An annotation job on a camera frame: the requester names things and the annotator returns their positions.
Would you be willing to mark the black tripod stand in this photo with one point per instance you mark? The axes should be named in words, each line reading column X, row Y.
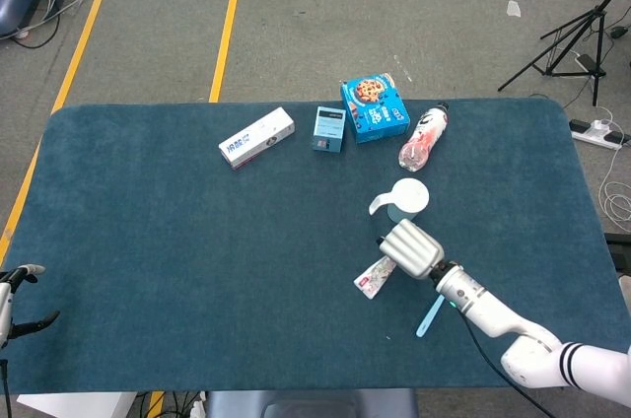
column 602, row 43

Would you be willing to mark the blue felt table mat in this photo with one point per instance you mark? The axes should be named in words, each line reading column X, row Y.
column 148, row 240

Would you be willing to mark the white paper scrap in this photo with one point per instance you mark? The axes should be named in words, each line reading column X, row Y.
column 513, row 9

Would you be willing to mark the black equipment piece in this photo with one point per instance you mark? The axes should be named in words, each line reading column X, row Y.
column 622, row 250

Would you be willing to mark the white power strip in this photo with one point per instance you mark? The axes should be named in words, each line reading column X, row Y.
column 591, row 134

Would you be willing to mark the light blue toothbrush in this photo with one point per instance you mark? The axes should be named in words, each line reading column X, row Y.
column 426, row 319

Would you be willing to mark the white flat box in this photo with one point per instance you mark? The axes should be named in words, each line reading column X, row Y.
column 74, row 405

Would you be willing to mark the smartphone on floor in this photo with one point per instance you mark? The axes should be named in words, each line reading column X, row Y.
column 586, row 62

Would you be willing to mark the pink drink bottle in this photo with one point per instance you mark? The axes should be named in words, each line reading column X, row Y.
column 424, row 137

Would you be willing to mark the blue cookie box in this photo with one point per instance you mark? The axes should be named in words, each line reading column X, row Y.
column 374, row 110

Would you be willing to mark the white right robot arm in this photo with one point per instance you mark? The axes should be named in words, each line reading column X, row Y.
column 488, row 307

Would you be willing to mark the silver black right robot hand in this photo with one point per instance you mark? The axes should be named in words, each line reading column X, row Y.
column 414, row 250

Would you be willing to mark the long white toothpaste box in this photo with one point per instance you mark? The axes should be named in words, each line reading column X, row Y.
column 256, row 138

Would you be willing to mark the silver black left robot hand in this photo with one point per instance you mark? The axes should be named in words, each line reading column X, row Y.
column 6, row 304

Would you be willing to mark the blue padded seat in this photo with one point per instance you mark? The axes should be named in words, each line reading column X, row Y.
column 305, row 403

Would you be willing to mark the floral print toothpaste tube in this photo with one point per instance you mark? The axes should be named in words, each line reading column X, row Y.
column 370, row 282

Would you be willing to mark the small blue carton box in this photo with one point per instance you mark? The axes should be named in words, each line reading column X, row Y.
column 328, row 129

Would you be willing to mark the small black power adapter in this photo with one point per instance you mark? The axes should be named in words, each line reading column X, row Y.
column 618, row 33

